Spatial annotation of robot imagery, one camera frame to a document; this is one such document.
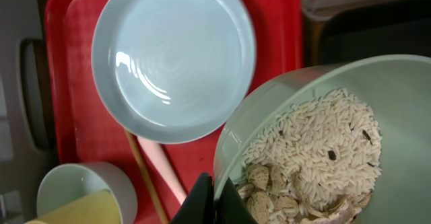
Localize black rectangular food tray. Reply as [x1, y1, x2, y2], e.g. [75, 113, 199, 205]
[317, 0, 430, 65]

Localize white plastic fork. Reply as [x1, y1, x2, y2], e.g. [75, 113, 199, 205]
[137, 137, 187, 204]

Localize large light blue plate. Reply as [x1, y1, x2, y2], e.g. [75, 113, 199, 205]
[92, 0, 257, 144]

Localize wooden chopstick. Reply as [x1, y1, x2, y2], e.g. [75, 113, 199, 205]
[125, 130, 169, 224]

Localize green bowl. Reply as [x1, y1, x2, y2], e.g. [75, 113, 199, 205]
[214, 54, 430, 223]

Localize light blue bowl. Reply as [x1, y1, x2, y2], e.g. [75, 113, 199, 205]
[36, 162, 138, 224]

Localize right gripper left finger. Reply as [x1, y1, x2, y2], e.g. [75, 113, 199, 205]
[170, 173, 214, 224]

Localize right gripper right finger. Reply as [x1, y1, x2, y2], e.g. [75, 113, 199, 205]
[215, 178, 257, 224]

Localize yellow plastic cup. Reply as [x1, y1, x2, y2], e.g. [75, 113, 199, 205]
[26, 190, 121, 224]

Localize grey plastic dishwasher rack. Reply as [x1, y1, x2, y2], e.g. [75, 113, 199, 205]
[1, 0, 57, 223]

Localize rice and peanut leftovers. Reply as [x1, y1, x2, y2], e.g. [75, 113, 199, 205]
[237, 89, 382, 223]

